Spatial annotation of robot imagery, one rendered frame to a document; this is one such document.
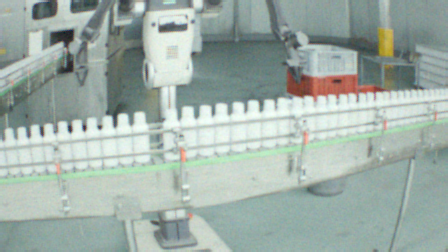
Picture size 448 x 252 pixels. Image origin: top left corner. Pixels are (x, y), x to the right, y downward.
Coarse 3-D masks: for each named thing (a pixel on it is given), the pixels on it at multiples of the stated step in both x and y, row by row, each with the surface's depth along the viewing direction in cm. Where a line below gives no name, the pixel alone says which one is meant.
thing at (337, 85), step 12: (288, 72) 411; (288, 84) 414; (300, 84) 399; (312, 84) 383; (324, 84) 388; (336, 84) 396; (348, 84) 404; (300, 96) 401; (312, 96) 386; (324, 96) 391; (336, 96) 399
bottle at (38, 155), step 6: (36, 126) 141; (36, 132) 138; (30, 138) 139; (36, 138) 138; (42, 138) 141; (36, 150) 139; (42, 150) 141; (36, 156) 139; (42, 156) 141; (36, 168) 140; (42, 168) 141
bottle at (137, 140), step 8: (136, 120) 153; (144, 120) 154; (136, 128) 153; (144, 128) 153; (136, 136) 153; (144, 136) 154; (136, 144) 154; (144, 144) 155; (136, 160) 156; (144, 160) 156
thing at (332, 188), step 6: (336, 180) 355; (342, 180) 359; (312, 186) 365; (318, 186) 360; (324, 186) 357; (330, 186) 357; (336, 186) 357; (342, 186) 363; (312, 192) 366; (318, 192) 361; (324, 192) 359; (330, 192) 358; (336, 192) 360
